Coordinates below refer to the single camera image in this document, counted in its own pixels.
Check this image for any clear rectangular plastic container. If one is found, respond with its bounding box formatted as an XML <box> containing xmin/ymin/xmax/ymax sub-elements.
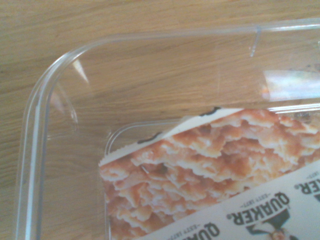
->
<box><xmin>14</xmin><ymin>17</ymin><xmax>320</xmax><ymax>240</ymax></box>

